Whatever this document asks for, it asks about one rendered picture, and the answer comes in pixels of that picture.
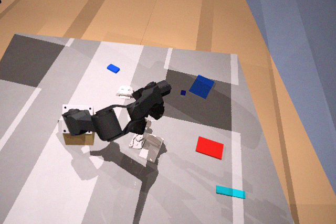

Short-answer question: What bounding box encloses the red flat plate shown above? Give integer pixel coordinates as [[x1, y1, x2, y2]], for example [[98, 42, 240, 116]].
[[196, 136, 223, 159]]

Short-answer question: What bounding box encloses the blue flat block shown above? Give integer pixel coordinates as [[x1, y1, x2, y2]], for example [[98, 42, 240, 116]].
[[107, 64, 120, 73]]

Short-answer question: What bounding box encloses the teal flat bar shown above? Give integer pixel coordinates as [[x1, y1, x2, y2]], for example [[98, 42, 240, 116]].
[[216, 186, 245, 199]]

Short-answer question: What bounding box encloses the blue square plate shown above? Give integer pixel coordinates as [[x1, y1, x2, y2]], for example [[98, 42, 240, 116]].
[[189, 75, 214, 99]]

